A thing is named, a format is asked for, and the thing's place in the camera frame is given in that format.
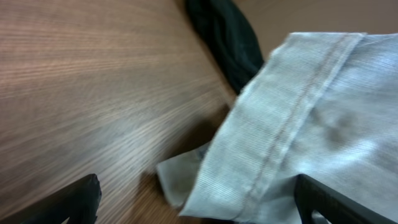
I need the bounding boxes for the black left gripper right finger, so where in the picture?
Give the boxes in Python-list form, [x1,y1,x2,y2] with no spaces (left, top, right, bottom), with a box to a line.
[294,174,396,224]

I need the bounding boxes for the black folded garment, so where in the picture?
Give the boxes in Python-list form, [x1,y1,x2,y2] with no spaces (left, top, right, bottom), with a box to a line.
[185,0,264,94]

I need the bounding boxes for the light blue denim shorts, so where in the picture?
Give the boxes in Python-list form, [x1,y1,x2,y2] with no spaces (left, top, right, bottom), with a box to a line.
[157,32,397,223]

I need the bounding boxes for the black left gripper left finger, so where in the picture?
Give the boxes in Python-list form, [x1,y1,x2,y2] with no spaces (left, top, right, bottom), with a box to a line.
[1,174,101,224]

